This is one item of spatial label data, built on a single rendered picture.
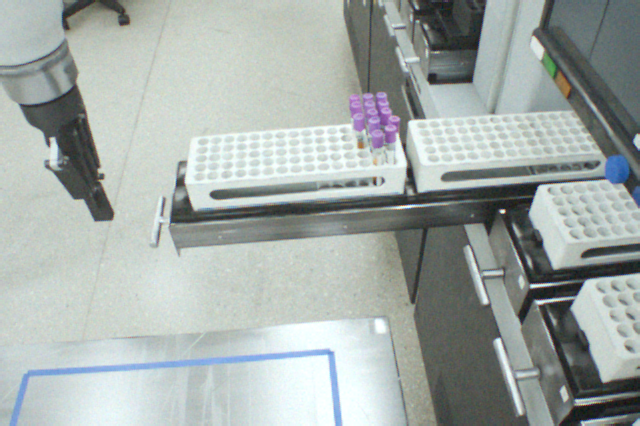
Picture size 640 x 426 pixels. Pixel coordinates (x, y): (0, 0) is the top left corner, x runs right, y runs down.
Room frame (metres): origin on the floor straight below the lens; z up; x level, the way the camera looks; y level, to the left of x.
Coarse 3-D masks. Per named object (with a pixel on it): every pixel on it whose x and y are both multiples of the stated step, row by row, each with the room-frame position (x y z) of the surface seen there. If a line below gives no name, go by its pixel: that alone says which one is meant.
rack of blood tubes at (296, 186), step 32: (320, 128) 0.62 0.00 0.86; (192, 160) 0.56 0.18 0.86; (224, 160) 0.55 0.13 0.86; (256, 160) 0.55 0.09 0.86; (288, 160) 0.55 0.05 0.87; (320, 160) 0.56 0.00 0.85; (352, 160) 0.54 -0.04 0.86; (384, 160) 0.54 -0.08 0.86; (192, 192) 0.51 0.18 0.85; (224, 192) 0.55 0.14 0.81; (256, 192) 0.55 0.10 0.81; (288, 192) 0.54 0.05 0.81; (320, 192) 0.52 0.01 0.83; (352, 192) 0.52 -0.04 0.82; (384, 192) 0.52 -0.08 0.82
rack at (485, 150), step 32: (416, 128) 0.61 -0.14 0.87; (448, 128) 0.61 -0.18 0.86; (480, 128) 0.60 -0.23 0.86; (512, 128) 0.61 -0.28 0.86; (544, 128) 0.60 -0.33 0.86; (576, 128) 0.60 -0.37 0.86; (416, 160) 0.55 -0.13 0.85; (448, 160) 0.55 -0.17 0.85; (480, 160) 0.53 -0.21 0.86; (512, 160) 0.53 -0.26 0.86; (544, 160) 0.54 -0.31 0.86; (576, 160) 0.54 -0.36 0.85
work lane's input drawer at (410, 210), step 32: (416, 192) 0.52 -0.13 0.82; (448, 192) 0.52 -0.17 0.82; (480, 192) 0.52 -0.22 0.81; (512, 192) 0.53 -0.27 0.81; (160, 224) 0.54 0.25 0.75; (192, 224) 0.49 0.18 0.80; (224, 224) 0.49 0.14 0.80; (256, 224) 0.50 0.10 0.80; (288, 224) 0.50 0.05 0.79; (320, 224) 0.50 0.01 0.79; (352, 224) 0.50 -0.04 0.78; (384, 224) 0.51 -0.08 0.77; (416, 224) 0.51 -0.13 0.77; (448, 224) 0.51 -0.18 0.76
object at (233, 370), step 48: (144, 336) 0.31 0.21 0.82; (192, 336) 0.31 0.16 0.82; (240, 336) 0.31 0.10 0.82; (288, 336) 0.30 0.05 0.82; (336, 336) 0.30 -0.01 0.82; (384, 336) 0.30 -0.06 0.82; (0, 384) 0.25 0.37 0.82; (48, 384) 0.25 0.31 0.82; (96, 384) 0.25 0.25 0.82; (144, 384) 0.25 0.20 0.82; (192, 384) 0.25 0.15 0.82; (240, 384) 0.25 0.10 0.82; (288, 384) 0.25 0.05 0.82; (336, 384) 0.24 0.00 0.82; (384, 384) 0.24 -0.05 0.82
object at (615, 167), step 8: (608, 160) 0.40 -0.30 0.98; (616, 160) 0.39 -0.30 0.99; (624, 160) 0.38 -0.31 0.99; (608, 168) 0.39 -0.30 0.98; (616, 168) 0.38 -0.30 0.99; (624, 168) 0.38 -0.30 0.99; (608, 176) 0.39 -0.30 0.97; (616, 176) 0.37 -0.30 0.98; (624, 176) 0.37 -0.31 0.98; (616, 184) 0.37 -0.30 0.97
